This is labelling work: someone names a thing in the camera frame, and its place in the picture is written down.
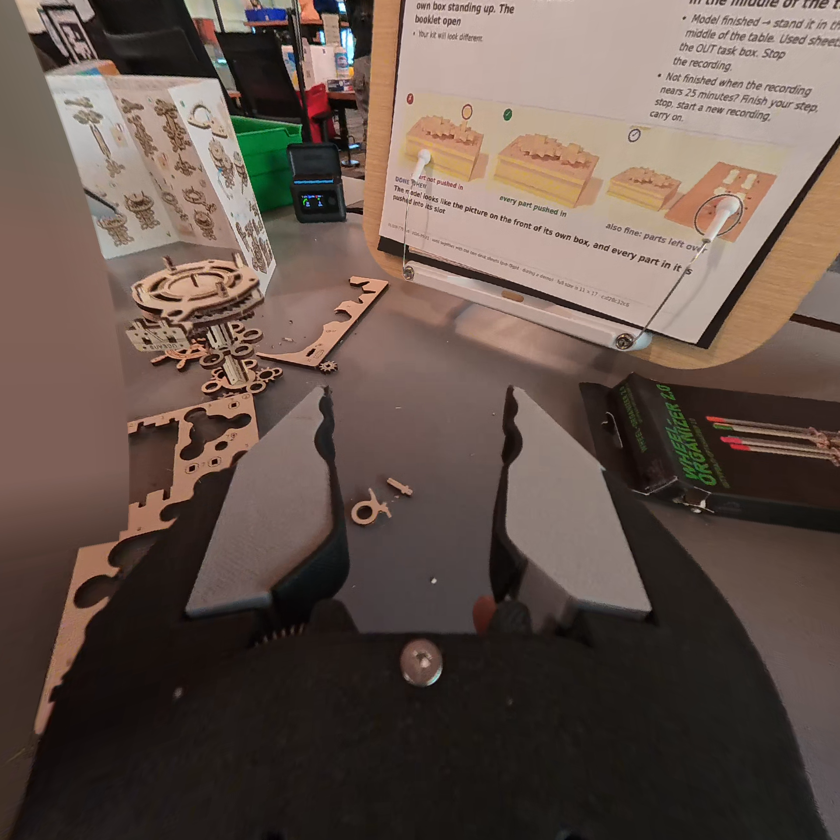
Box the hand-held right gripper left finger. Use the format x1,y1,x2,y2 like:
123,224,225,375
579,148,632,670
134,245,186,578
185,386,350,618

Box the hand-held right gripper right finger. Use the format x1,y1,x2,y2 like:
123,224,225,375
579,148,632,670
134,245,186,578
489,386,652,623

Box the small wooden ring-shaped part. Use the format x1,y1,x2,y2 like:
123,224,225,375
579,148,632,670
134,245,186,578
350,487,392,527

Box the round wooden model assembly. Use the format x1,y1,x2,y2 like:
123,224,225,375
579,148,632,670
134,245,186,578
125,256,284,398

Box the black model kit box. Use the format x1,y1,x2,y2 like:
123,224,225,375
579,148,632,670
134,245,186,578
579,373,840,534

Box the wooden sheet with cloud cutouts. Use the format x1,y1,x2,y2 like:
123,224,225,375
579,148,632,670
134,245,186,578
33,392,260,736

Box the wavy-edged wooden sheet strip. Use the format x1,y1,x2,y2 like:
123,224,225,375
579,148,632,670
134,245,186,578
256,276,390,370

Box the instruction board on stand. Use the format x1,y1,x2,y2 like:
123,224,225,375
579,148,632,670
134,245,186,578
362,0,840,370

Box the black device with colour screen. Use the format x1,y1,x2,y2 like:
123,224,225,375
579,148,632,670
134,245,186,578
286,142,349,224

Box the green plastic bin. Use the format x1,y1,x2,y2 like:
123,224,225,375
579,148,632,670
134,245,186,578
230,115,304,214

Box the folded assembly instruction leaflet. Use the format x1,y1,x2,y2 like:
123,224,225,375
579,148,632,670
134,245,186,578
45,73,278,293

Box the white printed instruction sheets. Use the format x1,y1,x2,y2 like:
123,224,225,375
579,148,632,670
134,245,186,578
377,0,840,345

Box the black office chair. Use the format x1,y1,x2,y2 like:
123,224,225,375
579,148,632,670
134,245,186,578
215,29,316,142

